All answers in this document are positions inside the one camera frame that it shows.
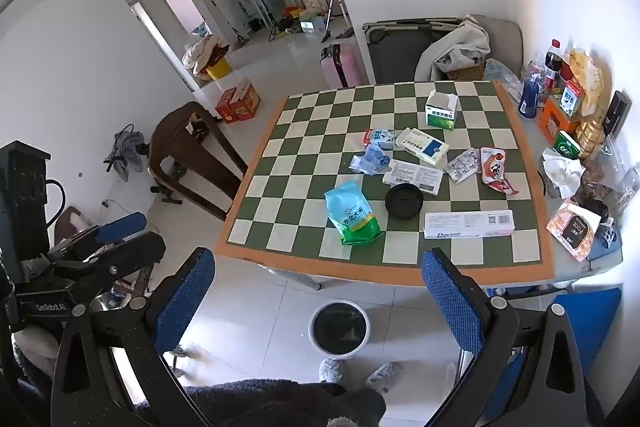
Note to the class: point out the cola bottle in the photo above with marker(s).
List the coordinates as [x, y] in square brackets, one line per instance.
[553, 62]

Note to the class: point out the white paper leaflet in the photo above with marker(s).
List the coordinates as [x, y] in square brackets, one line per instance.
[412, 177]

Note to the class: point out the crumpled white tissue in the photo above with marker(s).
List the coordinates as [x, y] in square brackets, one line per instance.
[562, 169]

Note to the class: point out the white round trash bin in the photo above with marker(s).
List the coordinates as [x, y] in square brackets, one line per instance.
[340, 332]

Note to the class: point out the bread bag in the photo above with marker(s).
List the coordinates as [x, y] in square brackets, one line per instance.
[595, 82]

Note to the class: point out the black speaker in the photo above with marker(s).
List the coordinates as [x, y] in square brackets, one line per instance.
[616, 112]

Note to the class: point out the grey slipper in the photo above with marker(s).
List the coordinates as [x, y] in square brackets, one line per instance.
[384, 376]
[331, 370]

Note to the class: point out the grey cloth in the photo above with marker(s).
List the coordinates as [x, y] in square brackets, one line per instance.
[122, 152]

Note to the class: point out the red white snack pouch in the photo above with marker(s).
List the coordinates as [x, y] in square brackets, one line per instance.
[494, 167]

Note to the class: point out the brown cardboard box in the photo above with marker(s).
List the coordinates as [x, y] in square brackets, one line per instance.
[467, 70]

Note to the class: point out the white blue medicine box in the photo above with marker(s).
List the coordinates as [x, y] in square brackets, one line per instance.
[422, 147]

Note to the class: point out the small blue white milk carton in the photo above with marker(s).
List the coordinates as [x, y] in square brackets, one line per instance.
[380, 138]

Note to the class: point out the dark wooden chair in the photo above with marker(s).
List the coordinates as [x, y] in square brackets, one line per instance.
[175, 142]

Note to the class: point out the green white medicine box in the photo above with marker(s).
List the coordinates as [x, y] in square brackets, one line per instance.
[441, 117]

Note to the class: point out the blue bottle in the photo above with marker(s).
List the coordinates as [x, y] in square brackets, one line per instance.
[530, 94]

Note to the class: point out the black cup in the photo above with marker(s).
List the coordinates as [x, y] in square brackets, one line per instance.
[595, 209]

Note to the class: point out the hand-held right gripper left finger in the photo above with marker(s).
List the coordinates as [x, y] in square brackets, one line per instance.
[182, 297]

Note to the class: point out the metal ladder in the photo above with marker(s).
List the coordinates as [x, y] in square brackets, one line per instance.
[332, 7]

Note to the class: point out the green white checkered table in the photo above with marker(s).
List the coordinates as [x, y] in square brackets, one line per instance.
[310, 142]

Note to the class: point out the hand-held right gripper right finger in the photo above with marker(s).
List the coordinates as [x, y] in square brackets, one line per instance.
[450, 297]

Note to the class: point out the dark folding bed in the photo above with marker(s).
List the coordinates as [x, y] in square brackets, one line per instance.
[395, 52]

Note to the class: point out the orange box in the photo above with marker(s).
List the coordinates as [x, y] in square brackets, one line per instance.
[552, 119]

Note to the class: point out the yellow bin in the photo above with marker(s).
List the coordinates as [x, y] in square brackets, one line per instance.
[218, 69]

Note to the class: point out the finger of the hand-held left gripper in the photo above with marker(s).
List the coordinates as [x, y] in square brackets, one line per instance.
[130, 252]
[120, 227]

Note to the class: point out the clear plastic bag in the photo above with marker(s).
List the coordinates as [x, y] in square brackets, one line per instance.
[505, 74]

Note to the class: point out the grey armchair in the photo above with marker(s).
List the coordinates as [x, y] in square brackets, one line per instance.
[502, 39]

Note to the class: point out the silver blister pack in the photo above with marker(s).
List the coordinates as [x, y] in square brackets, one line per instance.
[462, 164]

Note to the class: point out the pink suitcase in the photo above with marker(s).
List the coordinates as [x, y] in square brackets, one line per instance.
[345, 64]

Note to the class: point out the clear plastic container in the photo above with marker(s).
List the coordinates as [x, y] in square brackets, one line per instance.
[617, 177]

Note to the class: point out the blue green rice bag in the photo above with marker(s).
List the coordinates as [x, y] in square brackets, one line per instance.
[350, 217]

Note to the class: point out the long white box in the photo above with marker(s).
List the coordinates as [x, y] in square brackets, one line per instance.
[467, 224]

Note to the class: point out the white blanket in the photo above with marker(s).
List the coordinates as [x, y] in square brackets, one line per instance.
[462, 42]

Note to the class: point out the red cardboard box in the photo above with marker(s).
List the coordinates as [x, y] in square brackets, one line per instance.
[248, 102]
[226, 107]

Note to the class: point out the pile of clothes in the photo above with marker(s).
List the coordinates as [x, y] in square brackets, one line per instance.
[200, 52]

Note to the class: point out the black round bowl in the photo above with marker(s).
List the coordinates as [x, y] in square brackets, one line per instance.
[404, 202]

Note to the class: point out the crumpled blue plastic wrapper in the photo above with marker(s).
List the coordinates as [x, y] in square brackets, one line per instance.
[372, 157]

